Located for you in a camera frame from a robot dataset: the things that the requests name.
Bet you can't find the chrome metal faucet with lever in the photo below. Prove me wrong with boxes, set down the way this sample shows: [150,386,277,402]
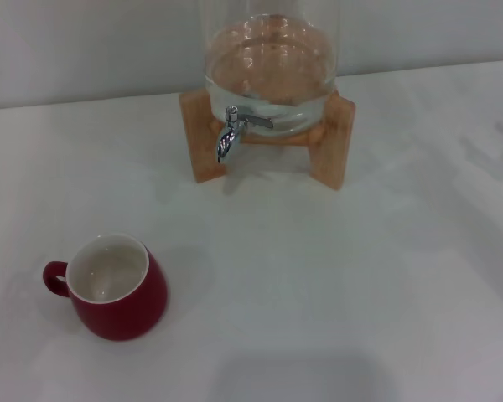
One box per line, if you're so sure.
[215,105,275,165]

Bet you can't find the red ceramic cup white inside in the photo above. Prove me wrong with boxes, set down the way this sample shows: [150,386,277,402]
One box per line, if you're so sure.
[42,233,171,342]

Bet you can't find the wooden dispenser stand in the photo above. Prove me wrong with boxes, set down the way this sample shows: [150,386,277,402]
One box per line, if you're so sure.
[178,90,356,192]

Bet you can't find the clear glass water dispenser jar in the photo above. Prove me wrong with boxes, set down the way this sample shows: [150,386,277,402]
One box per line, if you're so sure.
[201,0,340,137]

